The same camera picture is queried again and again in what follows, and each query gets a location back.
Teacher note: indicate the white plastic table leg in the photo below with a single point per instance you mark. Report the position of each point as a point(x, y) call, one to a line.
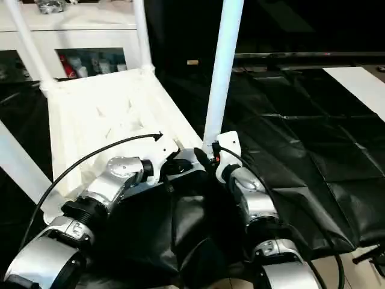
point(142, 36)
point(30, 51)
point(21, 162)
point(222, 75)

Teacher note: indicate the white plastic table top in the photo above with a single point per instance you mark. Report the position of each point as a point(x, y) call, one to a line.
point(105, 102)

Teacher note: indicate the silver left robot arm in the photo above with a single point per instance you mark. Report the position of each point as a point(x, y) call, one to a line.
point(102, 186)

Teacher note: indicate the black plastic sheet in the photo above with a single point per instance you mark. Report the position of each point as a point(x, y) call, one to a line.
point(300, 135)

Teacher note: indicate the small tan label tag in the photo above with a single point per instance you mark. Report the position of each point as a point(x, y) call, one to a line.
point(193, 62)

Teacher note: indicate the metal rod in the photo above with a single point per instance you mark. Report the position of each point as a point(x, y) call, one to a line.
point(316, 54)

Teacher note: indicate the black backdrop cloth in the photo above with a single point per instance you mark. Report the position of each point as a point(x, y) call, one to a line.
point(300, 24)

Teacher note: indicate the white glass-door cabinet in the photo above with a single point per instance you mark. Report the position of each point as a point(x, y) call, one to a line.
point(90, 36)

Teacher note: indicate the white flat board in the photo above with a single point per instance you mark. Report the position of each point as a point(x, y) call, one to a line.
point(358, 87)

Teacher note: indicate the black floor object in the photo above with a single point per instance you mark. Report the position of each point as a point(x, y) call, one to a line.
point(379, 262)

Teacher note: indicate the small grey patterned ornament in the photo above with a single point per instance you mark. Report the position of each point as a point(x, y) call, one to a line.
point(51, 6)

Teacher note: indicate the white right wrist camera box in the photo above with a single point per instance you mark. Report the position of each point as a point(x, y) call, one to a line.
point(230, 144)

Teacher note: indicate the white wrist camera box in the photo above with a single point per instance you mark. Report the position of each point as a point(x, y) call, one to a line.
point(230, 144)
point(164, 147)

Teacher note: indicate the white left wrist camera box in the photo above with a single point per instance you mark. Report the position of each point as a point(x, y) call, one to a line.
point(164, 147)

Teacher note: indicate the black table frame leg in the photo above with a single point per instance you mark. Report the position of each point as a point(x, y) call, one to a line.
point(367, 254)

